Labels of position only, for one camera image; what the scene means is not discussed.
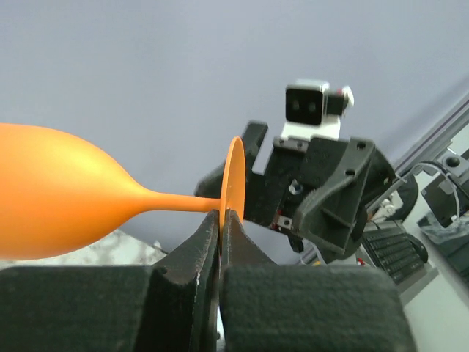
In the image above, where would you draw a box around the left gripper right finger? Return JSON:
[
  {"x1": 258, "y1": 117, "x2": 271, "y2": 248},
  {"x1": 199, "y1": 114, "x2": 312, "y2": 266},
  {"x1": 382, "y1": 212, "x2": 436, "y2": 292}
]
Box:
[{"x1": 220, "y1": 210, "x2": 416, "y2": 351}]

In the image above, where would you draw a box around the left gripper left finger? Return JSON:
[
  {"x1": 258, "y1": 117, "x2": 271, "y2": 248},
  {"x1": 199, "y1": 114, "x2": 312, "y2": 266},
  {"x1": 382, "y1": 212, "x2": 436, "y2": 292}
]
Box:
[{"x1": 1, "y1": 210, "x2": 219, "y2": 351}]

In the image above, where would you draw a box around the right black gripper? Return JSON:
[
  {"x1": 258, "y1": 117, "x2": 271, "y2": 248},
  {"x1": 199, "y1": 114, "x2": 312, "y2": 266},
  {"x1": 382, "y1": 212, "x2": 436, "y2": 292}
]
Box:
[{"x1": 193, "y1": 122, "x2": 396, "y2": 263}]

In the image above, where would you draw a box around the orange plastic wine glass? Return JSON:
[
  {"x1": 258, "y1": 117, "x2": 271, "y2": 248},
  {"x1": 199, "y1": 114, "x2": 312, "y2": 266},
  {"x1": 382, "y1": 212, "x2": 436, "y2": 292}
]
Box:
[{"x1": 1, "y1": 123, "x2": 245, "y2": 260}]

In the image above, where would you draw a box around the black keyboard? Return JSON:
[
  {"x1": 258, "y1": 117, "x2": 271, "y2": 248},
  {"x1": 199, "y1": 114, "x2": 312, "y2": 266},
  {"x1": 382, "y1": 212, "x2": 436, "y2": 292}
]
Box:
[{"x1": 361, "y1": 221, "x2": 429, "y2": 285}]

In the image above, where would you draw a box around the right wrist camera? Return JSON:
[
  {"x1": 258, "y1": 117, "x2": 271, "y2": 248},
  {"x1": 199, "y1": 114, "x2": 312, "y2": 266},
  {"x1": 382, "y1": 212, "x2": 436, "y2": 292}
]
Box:
[{"x1": 281, "y1": 79, "x2": 355, "y2": 141}]

